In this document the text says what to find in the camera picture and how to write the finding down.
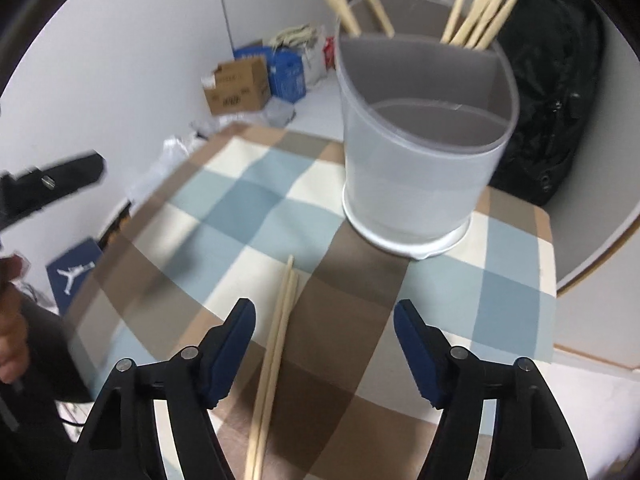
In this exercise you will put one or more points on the blue cardboard box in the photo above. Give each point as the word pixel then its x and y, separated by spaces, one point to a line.
pixel 285 71

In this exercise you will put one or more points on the black backpack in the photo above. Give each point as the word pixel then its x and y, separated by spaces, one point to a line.
pixel 556 49

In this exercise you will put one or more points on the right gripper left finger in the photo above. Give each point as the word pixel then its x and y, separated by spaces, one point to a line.
pixel 120 438

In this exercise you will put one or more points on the person left hand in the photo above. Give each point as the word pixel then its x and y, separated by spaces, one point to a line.
pixel 14 353

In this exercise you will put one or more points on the checkered tablecloth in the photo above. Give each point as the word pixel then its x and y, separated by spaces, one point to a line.
pixel 225 226

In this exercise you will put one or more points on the brown cardboard box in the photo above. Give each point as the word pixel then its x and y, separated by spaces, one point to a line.
pixel 238 86

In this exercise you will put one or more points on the clear plastic bag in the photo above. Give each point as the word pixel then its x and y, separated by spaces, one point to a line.
pixel 175 151

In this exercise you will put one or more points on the navy jordan shoe box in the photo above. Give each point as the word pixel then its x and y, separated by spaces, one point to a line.
pixel 67 272

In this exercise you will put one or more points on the cream cloth bag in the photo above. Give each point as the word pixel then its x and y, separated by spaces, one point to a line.
pixel 308 42

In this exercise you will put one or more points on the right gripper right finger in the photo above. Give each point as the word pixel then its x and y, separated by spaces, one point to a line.
pixel 531 438

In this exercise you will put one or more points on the white utensil holder cup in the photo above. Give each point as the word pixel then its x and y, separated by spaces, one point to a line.
pixel 425 125

